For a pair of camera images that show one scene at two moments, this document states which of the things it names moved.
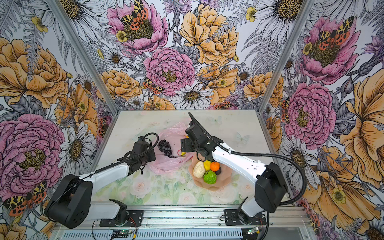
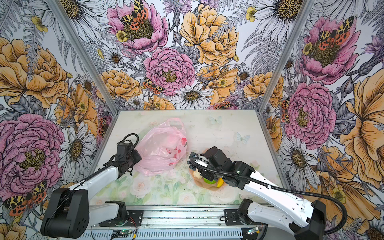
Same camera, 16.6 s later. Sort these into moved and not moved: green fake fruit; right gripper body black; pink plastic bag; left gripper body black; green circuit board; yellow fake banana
Moved: left gripper body black; yellow fake banana; pink plastic bag; right gripper body black
Not moved: green circuit board; green fake fruit
